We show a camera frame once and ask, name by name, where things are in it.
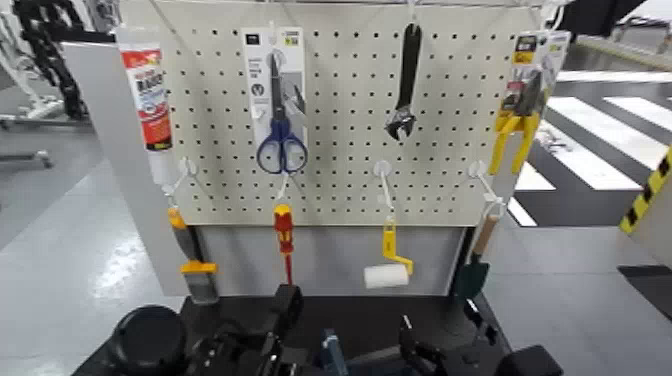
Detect red yellow screwdriver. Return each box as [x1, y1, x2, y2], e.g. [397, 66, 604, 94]
[272, 204, 296, 287]

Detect blue plastic crate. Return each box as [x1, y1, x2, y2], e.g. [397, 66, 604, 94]
[313, 329, 405, 376]

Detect beige perforated pegboard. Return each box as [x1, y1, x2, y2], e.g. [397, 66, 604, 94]
[117, 0, 547, 228]

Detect grey stand panel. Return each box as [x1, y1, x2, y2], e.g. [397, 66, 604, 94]
[61, 41, 470, 298]

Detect white scissors package card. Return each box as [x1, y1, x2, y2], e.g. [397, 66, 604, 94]
[241, 27, 308, 159]

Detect white red sealant tube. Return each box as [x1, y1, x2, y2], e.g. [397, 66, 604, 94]
[115, 26, 175, 186]

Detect white metal frame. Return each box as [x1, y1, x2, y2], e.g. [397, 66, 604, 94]
[0, 9, 65, 123]

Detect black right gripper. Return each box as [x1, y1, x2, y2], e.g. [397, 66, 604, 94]
[397, 316, 453, 376]

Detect black adjustable wrench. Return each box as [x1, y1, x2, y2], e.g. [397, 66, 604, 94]
[384, 21, 424, 142]

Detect yellow handled paint roller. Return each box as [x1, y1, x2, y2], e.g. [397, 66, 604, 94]
[363, 216, 415, 290]

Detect pliers package card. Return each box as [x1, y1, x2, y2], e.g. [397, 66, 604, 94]
[501, 30, 572, 118]

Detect yellow handled pliers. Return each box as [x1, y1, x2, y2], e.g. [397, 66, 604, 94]
[488, 70, 545, 177]

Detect black cable chain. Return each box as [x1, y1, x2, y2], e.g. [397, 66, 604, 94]
[12, 0, 89, 121]

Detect grey tool with yellow grips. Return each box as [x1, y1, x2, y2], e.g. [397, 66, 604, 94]
[167, 206, 220, 306]

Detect white pegboard hook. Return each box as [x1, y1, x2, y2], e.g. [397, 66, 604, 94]
[468, 159, 508, 209]
[373, 159, 397, 214]
[275, 170, 296, 204]
[161, 156, 200, 207]

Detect blue handled scissors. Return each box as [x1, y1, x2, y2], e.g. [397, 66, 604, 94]
[256, 52, 310, 176]

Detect yellow black striped barrier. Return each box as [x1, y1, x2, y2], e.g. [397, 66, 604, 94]
[618, 146, 672, 270]

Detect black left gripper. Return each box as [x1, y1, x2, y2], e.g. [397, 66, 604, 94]
[188, 325, 295, 376]

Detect wooden handled green trowel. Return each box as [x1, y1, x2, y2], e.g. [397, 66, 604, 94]
[453, 211, 501, 301]

